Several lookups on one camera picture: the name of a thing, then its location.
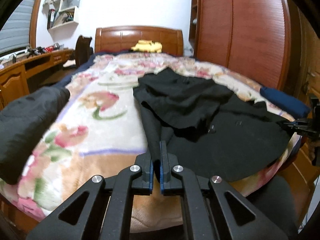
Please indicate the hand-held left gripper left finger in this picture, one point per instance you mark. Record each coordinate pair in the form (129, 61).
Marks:
(147, 177)

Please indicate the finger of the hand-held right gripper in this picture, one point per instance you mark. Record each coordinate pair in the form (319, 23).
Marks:
(290, 127)
(296, 121)

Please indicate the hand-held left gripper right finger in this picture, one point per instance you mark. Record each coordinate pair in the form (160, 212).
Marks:
(166, 170)

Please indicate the black buttoned coat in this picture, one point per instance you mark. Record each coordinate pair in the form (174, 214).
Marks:
(190, 97)

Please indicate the wooden bed footboard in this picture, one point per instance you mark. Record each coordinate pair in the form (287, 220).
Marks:
(300, 177)

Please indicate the floral blanket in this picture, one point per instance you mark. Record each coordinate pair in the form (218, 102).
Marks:
(107, 135)

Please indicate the wooden door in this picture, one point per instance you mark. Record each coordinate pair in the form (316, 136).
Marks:
(307, 55)

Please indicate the dark grey cloth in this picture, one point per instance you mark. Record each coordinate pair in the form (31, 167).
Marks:
(275, 200)

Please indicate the wooden louvered wardrobe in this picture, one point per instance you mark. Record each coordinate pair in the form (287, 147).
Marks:
(245, 30)

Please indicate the yellow plush toy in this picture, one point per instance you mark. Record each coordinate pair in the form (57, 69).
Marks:
(147, 46)

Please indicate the black padded jacket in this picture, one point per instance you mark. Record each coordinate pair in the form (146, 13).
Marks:
(25, 125)

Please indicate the wooden headboard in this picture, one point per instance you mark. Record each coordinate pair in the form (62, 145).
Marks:
(140, 33)

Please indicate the small white figure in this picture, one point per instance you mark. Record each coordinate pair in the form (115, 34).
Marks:
(195, 20)

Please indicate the dark wooden chair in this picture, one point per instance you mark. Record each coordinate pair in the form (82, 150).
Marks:
(81, 50)

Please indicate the open wooden shelf niche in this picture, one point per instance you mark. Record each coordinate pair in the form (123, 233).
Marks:
(193, 10)

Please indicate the red basket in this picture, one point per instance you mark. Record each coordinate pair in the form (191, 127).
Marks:
(49, 49)

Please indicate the wooden desk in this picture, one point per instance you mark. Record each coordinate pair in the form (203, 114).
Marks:
(12, 80)

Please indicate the black desk gadget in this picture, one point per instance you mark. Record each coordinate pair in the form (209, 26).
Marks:
(34, 52)

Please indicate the black binders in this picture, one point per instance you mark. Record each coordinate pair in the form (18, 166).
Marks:
(51, 18)

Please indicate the grey paper bag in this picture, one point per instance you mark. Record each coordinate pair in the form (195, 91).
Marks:
(71, 1)

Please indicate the grey window blind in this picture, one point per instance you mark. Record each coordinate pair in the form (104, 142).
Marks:
(15, 30)

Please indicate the white wall shelf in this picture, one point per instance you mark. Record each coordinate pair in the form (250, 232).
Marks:
(65, 17)

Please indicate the wooden window frame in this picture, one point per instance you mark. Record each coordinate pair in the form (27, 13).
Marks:
(35, 17)

